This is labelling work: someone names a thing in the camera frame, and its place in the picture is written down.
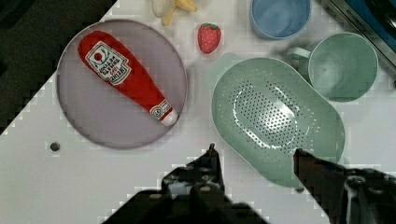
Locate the green plastic strainer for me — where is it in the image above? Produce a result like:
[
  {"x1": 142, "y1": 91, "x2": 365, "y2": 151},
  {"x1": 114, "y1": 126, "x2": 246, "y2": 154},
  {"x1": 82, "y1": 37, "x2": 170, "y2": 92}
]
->
[{"x1": 207, "y1": 53, "x2": 346, "y2": 188}]

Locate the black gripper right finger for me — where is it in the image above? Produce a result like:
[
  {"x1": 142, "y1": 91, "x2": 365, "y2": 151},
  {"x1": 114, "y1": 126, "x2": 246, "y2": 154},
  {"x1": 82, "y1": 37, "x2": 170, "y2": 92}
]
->
[{"x1": 293, "y1": 148, "x2": 396, "y2": 224}]

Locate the blue cup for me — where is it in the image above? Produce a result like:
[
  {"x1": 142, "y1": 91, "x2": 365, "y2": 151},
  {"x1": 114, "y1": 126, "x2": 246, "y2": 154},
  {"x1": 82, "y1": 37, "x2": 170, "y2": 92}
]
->
[{"x1": 249, "y1": 0, "x2": 312, "y2": 39}]

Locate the green mug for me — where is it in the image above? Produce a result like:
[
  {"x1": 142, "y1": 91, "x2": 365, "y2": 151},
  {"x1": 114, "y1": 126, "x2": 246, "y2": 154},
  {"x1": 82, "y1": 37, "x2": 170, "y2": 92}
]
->
[{"x1": 287, "y1": 32, "x2": 379, "y2": 103}]

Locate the red toy strawberry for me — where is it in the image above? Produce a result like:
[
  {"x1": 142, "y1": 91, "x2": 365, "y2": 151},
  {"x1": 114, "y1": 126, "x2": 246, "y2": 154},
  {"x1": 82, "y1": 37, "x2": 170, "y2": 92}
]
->
[{"x1": 197, "y1": 23, "x2": 221, "y2": 54}]

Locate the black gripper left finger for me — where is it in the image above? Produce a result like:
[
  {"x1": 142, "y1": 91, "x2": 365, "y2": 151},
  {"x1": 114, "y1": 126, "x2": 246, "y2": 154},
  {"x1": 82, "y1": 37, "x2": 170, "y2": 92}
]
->
[{"x1": 162, "y1": 143, "x2": 225, "y2": 198}]

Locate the yellow toy banana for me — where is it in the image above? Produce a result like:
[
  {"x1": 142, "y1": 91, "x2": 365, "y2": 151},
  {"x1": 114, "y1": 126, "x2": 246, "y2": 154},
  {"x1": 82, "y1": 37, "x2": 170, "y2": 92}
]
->
[{"x1": 151, "y1": 0, "x2": 197, "y2": 25}]

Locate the grey round plate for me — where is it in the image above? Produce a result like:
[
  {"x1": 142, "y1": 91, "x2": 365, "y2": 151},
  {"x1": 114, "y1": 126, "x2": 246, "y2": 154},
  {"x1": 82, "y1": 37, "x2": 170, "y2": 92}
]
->
[{"x1": 57, "y1": 20, "x2": 188, "y2": 148}]

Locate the red plush ketchup bottle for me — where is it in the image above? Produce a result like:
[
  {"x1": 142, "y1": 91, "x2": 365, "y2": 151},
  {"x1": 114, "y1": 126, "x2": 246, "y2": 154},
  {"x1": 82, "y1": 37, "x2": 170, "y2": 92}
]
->
[{"x1": 78, "y1": 31, "x2": 178, "y2": 126}]

